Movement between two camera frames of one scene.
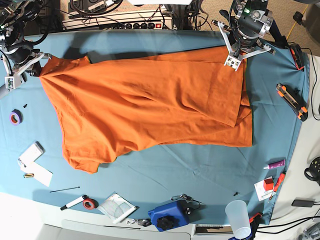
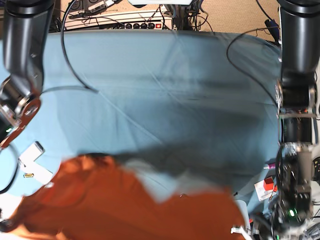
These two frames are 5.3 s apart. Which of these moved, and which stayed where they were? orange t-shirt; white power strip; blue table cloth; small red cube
Moved: orange t-shirt
Stayed: blue table cloth; white power strip; small red cube
